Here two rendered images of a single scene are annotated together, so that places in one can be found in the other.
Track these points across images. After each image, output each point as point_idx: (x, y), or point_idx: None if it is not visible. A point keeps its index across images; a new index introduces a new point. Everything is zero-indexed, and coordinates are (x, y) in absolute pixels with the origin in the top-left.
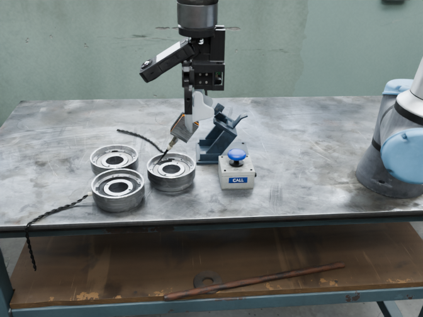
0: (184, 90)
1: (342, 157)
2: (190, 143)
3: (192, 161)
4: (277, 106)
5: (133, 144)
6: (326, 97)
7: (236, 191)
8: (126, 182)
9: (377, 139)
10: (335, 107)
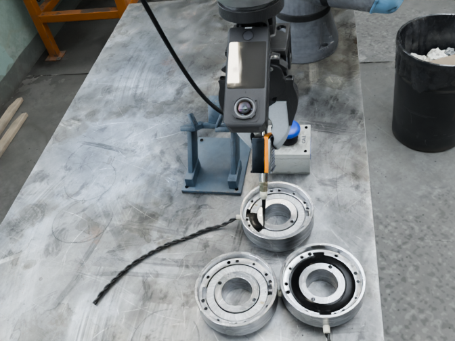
0: (296, 92)
1: None
2: (179, 198)
3: (268, 185)
4: (106, 96)
5: (157, 276)
6: (104, 52)
7: (314, 159)
8: (309, 270)
9: (305, 11)
10: (135, 51)
